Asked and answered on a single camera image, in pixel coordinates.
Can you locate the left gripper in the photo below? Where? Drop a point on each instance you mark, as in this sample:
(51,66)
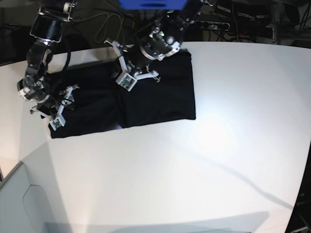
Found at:
(152,49)

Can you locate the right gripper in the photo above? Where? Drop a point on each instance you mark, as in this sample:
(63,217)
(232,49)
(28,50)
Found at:
(35,91)

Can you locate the black T-shirt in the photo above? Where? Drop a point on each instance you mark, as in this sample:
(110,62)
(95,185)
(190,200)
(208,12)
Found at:
(101,105)

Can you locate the blue box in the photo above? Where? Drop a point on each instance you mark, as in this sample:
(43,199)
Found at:
(152,4)

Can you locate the grey power strip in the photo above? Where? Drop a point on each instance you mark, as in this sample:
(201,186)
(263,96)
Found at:
(211,25)

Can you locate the grey plastic panel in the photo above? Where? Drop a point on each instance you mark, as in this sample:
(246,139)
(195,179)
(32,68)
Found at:
(24,207)

